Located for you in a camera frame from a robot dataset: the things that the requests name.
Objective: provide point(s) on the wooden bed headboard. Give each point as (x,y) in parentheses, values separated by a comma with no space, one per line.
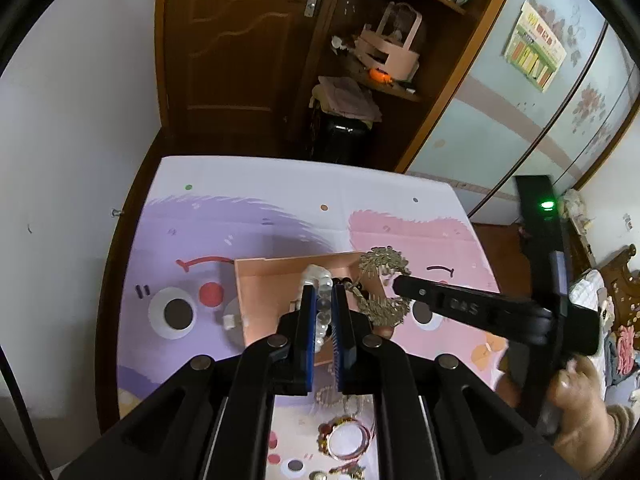
(622,280)

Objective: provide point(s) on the pink jewelry box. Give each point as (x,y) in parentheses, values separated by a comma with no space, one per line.
(270,300)

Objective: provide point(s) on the floral sliding wardrobe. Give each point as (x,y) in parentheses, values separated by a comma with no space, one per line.
(520,125)

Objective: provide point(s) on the person's right hand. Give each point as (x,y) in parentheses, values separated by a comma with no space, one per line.
(580,405)

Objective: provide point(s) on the orange toy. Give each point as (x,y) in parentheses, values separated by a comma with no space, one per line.
(380,75)

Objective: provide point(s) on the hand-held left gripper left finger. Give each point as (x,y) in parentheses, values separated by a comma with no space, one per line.
(307,330)

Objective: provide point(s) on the wall poster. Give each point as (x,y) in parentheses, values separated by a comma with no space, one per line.
(535,45)

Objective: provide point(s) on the pink storage basket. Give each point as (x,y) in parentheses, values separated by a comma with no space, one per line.
(392,47)

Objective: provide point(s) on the person's right forearm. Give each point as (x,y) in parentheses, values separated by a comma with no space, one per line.
(612,440)

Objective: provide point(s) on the folded beige cloth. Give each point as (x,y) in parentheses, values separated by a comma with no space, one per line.
(345,97)

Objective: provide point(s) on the wooden door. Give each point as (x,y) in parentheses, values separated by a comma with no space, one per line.
(230,35)

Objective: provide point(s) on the cartoon printed tablecloth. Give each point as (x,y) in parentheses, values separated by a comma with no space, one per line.
(225,220)

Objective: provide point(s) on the black bin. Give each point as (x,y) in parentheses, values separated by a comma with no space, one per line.
(340,142)

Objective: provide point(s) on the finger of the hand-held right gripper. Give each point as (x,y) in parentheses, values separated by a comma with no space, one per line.
(465,305)

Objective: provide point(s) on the pile of clothes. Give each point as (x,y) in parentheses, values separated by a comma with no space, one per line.
(622,345)

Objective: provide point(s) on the wooden corner shelf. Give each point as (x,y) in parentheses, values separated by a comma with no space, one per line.
(435,85)

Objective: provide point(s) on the small gold trinkets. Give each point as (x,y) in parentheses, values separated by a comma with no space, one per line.
(345,471)

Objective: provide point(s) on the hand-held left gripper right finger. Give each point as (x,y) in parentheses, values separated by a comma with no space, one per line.
(341,340)

